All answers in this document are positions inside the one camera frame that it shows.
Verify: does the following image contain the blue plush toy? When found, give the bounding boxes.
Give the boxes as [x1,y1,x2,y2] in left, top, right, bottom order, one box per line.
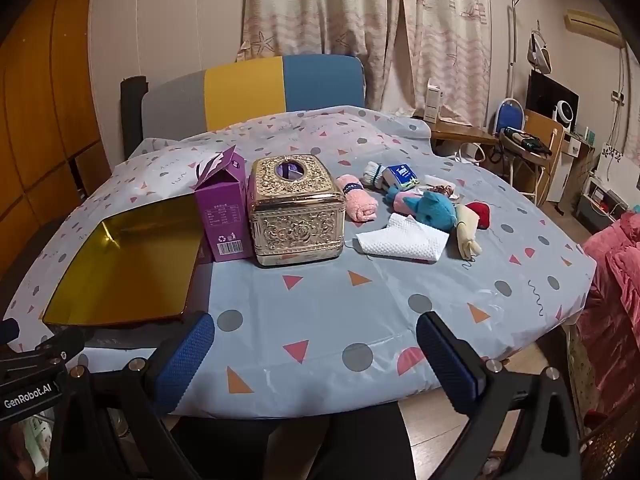
[400,191,458,233]

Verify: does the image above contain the person's dark pants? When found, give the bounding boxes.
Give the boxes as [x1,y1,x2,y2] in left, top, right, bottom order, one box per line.
[170,400,416,480]

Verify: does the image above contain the white power cable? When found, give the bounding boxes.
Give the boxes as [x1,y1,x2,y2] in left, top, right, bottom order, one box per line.
[452,142,487,166]

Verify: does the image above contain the tall white box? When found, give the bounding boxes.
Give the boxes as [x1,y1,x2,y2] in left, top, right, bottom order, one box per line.
[425,79,444,126]

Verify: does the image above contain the white socks with blue stripe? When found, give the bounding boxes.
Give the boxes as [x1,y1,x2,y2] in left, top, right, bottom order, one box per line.
[362,161,396,192]

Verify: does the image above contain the gold tin tray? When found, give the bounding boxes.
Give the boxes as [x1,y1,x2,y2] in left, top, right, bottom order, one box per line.
[41,192,211,329]

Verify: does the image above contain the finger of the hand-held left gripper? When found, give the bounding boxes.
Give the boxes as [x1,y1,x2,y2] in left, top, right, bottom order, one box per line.
[34,327,87,365]

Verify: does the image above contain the wooden wardrobe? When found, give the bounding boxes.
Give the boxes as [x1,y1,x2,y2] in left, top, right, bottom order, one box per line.
[0,0,113,241]

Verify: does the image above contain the grey yellow blue chair back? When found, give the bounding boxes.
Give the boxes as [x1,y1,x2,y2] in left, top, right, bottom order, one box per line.
[141,55,366,138]

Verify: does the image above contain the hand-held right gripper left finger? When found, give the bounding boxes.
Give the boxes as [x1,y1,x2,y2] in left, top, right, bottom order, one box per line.
[47,310,216,480]

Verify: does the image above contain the gold embossed tissue box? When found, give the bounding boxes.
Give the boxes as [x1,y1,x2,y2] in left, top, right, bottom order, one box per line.
[247,155,347,267]

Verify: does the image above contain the air conditioner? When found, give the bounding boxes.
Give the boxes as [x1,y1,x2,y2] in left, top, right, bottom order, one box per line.
[565,8,623,48]

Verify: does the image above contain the purple carton box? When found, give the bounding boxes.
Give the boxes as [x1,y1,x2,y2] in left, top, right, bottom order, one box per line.
[194,145,253,263]

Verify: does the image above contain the blue tissue packet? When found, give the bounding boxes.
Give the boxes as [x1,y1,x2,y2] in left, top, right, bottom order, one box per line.
[382,162,418,191]

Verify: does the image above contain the black monitor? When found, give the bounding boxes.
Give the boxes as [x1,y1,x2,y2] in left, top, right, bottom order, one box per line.
[525,70,580,126]

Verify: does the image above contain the pink fuzzy sock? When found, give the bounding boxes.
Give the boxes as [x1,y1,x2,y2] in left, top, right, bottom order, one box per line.
[335,174,379,223]

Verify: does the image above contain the black hair tool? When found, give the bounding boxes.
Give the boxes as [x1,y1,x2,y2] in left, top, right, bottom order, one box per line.
[501,127,552,157]

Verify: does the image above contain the patterned plastic tablecloth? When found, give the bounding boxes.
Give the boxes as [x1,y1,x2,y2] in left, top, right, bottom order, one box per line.
[10,105,598,418]

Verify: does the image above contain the cluttered low shelf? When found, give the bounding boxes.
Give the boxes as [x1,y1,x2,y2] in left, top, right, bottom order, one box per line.
[575,170,631,233]

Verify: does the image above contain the wooden side desk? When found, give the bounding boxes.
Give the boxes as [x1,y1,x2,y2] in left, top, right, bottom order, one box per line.
[430,122,501,148]

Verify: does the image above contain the beige cloth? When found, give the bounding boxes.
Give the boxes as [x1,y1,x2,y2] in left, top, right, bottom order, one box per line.
[454,204,483,261]

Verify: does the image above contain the printed curtain panel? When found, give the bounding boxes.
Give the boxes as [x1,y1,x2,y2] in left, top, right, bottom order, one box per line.
[236,0,406,111]
[400,0,493,128]

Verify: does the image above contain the white garment steamer pole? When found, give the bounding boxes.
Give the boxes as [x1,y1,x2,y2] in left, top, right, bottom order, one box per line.
[507,0,537,106]

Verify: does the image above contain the rattan chair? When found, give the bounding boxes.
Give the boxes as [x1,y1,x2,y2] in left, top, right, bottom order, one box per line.
[580,400,640,480]

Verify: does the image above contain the white round fan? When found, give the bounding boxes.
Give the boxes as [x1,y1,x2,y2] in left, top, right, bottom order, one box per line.
[554,100,576,133]

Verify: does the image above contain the pink quilt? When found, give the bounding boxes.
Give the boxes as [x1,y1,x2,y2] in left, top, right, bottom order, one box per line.
[575,205,640,411]

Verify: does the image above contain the white paper napkin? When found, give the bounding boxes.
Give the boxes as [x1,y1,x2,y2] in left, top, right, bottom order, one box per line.
[354,212,449,264]

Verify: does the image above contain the hanging steam iron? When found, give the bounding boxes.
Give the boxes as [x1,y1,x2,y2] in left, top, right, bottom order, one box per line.
[527,30,552,73]

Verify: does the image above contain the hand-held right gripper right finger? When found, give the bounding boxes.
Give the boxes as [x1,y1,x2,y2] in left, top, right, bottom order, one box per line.
[416,311,583,480]

